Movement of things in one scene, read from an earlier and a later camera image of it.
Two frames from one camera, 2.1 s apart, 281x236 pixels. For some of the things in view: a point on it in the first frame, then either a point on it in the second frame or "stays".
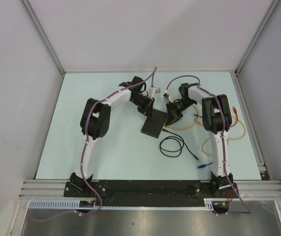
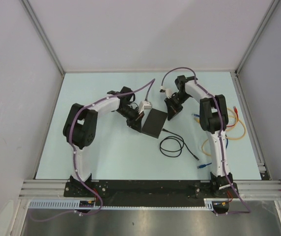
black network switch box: (153, 127) stays
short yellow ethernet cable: (203, 148) stays
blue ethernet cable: (199, 166) stays
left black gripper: (147, 109) -> (135, 123)
